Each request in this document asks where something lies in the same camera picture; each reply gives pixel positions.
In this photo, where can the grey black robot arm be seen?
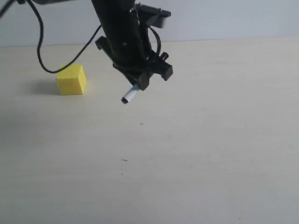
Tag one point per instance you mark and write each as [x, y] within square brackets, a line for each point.
[130, 40]

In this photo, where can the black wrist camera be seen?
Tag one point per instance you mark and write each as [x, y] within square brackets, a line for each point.
[152, 16]

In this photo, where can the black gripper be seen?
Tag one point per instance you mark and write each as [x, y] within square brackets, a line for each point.
[140, 72]

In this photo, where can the yellow foam cube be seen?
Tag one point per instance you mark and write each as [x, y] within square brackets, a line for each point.
[72, 80]

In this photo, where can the black and white marker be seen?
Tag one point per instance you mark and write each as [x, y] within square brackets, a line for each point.
[130, 94]

